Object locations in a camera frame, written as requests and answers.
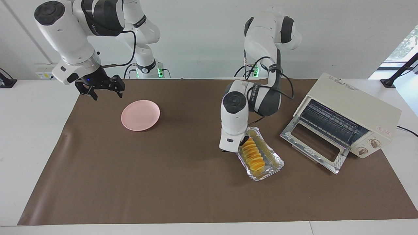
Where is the sliced yellow bread loaf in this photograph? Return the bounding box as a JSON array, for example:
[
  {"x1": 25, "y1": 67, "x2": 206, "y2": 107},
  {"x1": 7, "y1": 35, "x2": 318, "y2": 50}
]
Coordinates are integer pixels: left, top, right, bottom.
[{"x1": 242, "y1": 138, "x2": 265, "y2": 172}]

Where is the aluminium foil tray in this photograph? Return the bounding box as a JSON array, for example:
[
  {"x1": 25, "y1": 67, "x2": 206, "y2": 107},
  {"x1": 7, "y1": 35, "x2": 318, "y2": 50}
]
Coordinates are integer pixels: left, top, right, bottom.
[{"x1": 236, "y1": 127, "x2": 285, "y2": 181}]

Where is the glass oven door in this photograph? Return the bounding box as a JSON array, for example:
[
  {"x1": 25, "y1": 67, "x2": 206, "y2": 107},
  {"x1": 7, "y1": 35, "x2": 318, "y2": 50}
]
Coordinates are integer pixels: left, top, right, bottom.
[{"x1": 280, "y1": 116, "x2": 351, "y2": 175}]

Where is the cream white toaster oven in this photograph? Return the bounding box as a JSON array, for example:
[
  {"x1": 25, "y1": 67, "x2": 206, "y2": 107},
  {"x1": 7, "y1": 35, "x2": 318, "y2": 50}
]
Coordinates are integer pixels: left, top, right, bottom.
[{"x1": 294, "y1": 72, "x2": 402, "y2": 159}]

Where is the pink round plate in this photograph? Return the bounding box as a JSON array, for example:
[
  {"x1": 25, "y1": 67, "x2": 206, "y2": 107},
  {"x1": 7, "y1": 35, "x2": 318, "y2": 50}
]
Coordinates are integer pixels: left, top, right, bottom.
[{"x1": 121, "y1": 100, "x2": 161, "y2": 132}]

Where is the brown table mat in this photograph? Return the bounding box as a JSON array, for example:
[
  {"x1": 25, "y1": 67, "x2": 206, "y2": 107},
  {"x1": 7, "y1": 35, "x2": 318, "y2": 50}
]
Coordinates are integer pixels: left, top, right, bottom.
[{"x1": 17, "y1": 78, "x2": 418, "y2": 226}]

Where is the window with greenery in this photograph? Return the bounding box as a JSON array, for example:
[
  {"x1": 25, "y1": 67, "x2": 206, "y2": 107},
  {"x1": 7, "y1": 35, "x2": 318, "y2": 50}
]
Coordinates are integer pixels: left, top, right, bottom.
[{"x1": 385, "y1": 24, "x2": 418, "y2": 64}]

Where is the black right arm base cable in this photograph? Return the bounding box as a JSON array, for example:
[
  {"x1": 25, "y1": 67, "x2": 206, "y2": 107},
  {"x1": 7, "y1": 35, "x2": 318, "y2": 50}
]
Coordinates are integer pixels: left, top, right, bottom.
[{"x1": 123, "y1": 63, "x2": 137, "y2": 79}]

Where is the black arm base cable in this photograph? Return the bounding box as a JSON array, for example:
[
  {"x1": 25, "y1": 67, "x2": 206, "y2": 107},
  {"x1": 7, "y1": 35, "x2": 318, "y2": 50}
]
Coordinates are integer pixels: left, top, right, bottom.
[
  {"x1": 233, "y1": 64, "x2": 258, "y2": 78},
  {"x1": 123, "y1": 63, "x2": 137, "y2": 79}
]

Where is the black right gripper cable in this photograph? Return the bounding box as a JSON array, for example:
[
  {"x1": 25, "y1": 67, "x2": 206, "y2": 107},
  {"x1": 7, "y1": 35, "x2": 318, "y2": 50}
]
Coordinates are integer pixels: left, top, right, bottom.
[{"x1": 101, "y1": 30, "x2": 137, "y2": 68}]

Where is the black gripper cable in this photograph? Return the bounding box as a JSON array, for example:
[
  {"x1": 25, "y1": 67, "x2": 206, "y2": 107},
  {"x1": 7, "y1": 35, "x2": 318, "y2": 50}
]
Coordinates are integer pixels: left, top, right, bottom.
[
  {"x1": 101, "y1": 30, "x2": 137, "y2": 68},
  {"x1": 243, "y1": 49, "x2": 294, "y2": 126}
]

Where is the white wall socket strip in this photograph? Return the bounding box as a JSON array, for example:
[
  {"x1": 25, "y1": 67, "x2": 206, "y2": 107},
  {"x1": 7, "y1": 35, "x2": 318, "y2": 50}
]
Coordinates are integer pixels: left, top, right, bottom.
[{"x1": 35, "y1": 64, "x2": 57, "y2": 80}]

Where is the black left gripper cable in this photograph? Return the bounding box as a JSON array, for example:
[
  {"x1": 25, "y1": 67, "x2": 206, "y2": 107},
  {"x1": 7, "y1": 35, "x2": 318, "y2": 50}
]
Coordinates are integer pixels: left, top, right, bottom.
[{"x1": 243, "y1": 49, "x2": 294, "y2": 126}]

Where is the black left arm base cable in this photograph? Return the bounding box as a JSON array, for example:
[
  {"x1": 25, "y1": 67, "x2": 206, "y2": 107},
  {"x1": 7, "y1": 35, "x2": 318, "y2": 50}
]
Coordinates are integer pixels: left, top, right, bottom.
[{"x1": 233, "y1": 64, "x2": 258, "y2": 78}]

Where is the metal oven wire rack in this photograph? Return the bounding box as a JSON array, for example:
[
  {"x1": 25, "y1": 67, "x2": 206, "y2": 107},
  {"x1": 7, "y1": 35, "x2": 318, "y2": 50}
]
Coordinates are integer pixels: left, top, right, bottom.
[{"x1": 300, "y1": 99, "x2": 371, "y2": 149}]

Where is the black clamp bracket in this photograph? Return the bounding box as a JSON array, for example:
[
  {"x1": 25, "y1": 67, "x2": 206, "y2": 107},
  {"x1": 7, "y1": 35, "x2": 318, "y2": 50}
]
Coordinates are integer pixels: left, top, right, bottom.
[{"x1": 0, "y1": 68, "x2": 17, "y2": 88}]

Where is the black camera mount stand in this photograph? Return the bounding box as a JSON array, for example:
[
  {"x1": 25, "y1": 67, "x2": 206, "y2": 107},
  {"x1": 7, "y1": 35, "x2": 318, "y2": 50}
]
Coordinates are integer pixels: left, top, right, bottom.
[{"x1": 380, "y1": 52, "x2": 418, "y2": 88}]

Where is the black oven power cord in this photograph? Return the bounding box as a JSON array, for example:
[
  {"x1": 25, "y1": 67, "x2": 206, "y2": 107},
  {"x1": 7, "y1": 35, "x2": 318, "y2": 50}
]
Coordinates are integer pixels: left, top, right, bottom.
[{"x1": 397, "y1": 126, "x2": 418, "y2": 137}]

